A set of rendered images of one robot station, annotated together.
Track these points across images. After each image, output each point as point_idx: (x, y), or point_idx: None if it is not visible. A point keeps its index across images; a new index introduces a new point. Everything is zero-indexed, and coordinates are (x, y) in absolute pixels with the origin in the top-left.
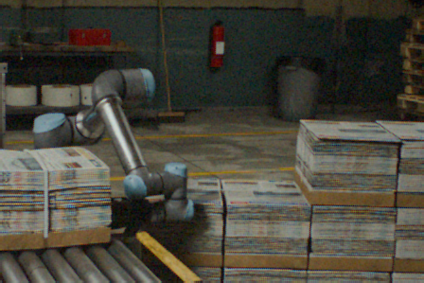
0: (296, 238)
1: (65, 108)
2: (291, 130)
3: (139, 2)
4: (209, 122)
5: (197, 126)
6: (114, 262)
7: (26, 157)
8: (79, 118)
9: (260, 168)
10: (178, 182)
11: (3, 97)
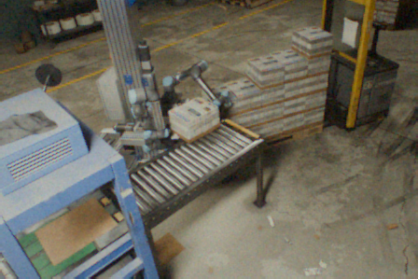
0: (257, 101)
1: (90, 25)
2: (182, 11)
3: None
4: (147, 14)
5: (144, 18)
6: (229, 134)
7: (188, 108)
8: (177, 76)
9: (184, 37)
10: (227, 97)
11: (156, 80)
